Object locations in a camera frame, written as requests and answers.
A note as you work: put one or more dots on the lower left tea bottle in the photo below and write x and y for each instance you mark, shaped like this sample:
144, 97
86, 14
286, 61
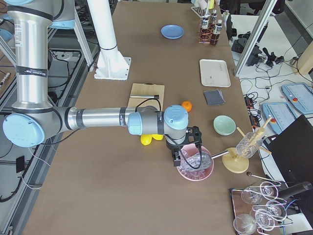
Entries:
216, 32

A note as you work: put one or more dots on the lower yellow lemon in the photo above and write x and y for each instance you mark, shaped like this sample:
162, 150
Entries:
146, 139

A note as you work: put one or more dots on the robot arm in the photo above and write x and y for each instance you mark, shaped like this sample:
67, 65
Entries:
34, 119

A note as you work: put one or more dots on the wooden cup stand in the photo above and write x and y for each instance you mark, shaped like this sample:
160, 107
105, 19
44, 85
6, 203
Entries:
235, 163

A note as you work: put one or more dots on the lower right tea bottle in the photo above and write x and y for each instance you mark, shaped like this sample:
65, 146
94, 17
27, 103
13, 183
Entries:
213, 18

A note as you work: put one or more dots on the green bowl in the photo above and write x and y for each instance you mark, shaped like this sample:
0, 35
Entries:
224, 125

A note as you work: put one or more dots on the steel rod black cap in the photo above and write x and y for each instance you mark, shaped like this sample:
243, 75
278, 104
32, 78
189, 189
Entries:
155, 96

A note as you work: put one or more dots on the orange fruit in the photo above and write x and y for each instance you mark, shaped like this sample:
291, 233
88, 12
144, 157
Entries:
187, 105

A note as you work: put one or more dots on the far teach pendant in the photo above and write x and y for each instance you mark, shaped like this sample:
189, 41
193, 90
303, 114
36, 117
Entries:
300, 96

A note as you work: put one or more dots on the near teach pendant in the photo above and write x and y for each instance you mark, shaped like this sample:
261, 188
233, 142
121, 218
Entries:
282, 115

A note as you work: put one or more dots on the upper yellow lemon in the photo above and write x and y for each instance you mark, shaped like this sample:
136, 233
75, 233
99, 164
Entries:
157, 137

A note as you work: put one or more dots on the tea bottle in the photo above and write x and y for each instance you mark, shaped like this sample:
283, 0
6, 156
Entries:
204, 31
216, 32
213, 18

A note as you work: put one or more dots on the metal scoop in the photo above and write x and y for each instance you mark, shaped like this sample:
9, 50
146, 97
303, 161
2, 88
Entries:
204, 160

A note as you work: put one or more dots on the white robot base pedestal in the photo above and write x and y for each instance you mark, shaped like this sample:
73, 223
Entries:
111, 64

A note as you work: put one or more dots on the wine glass rack tray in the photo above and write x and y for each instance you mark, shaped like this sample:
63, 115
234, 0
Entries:
259, 209

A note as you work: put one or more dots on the copper wire bottle rack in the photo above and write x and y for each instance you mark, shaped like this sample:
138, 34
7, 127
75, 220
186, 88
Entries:
210, 31

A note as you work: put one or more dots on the wooden cutting board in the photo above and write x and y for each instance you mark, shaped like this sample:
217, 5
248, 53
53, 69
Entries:
146, 89

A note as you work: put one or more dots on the pink bowl with ice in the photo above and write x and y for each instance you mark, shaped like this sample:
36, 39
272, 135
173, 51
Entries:
191, 173

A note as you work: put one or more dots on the cream rabbit tray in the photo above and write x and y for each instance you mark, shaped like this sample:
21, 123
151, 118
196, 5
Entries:
214, 73

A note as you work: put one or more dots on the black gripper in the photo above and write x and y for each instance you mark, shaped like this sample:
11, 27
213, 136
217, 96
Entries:
172, 147

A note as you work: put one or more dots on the yellow lemon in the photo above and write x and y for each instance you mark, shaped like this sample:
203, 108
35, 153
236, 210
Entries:
157, 137
146, 139

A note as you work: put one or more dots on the top tea bottle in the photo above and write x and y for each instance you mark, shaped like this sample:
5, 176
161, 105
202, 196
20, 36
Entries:
204, 31

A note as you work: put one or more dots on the teach pendant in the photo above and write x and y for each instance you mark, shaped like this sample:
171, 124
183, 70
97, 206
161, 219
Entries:
300, 96
282, 115

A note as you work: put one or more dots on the blue plate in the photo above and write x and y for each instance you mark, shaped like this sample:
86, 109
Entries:
172, 31

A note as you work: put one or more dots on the grey cloth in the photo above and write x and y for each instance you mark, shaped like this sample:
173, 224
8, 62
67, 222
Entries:
214, 97

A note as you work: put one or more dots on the clear glass cup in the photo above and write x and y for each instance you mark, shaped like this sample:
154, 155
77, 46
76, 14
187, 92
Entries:
249, 145

